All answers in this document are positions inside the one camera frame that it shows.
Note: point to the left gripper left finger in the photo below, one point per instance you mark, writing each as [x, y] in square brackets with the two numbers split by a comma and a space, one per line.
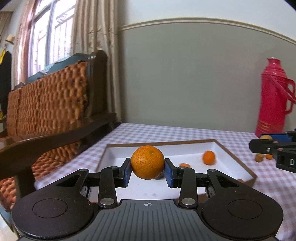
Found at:
[111, 178]

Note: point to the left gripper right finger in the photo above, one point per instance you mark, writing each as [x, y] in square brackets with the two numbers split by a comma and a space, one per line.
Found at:
[185, 179]

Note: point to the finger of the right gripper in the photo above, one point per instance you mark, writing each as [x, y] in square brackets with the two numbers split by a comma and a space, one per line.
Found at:
[268, 146]
[280, 137]

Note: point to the brown green cube fruit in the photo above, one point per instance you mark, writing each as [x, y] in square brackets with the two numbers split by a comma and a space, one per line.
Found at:
[259, 157]

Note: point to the large orange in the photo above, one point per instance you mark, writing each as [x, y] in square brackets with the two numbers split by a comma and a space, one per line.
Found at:
[147, 162]

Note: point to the small green brown fruit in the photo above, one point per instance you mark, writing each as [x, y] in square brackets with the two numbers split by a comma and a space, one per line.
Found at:
[265, 137]

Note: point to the dark round fruit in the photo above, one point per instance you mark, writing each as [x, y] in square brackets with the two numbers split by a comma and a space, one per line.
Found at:
[161, 176]

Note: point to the brown cardboard box tray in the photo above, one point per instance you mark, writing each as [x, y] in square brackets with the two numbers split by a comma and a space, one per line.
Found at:
[200, 155]

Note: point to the pink checkered tablecloth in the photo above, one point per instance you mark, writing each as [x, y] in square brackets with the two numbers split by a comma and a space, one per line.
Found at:
[274, 182]

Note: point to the red thermos flask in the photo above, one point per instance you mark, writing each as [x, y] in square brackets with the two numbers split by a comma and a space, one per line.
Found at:
[277, 98]

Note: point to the wooden sofa with orange cushion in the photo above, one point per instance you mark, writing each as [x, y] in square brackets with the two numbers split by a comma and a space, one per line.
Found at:
[47, 127]

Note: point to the black hanging coat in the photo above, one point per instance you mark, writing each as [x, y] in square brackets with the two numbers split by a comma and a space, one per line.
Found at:
[5, 81]

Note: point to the window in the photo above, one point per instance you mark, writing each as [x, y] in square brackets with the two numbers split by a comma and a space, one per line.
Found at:
[43, 37]

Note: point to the beige curtain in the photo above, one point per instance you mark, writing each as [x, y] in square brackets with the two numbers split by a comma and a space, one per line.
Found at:
[94, 33]

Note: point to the straw hat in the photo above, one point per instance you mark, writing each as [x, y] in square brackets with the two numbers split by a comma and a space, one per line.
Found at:
[10, 39]

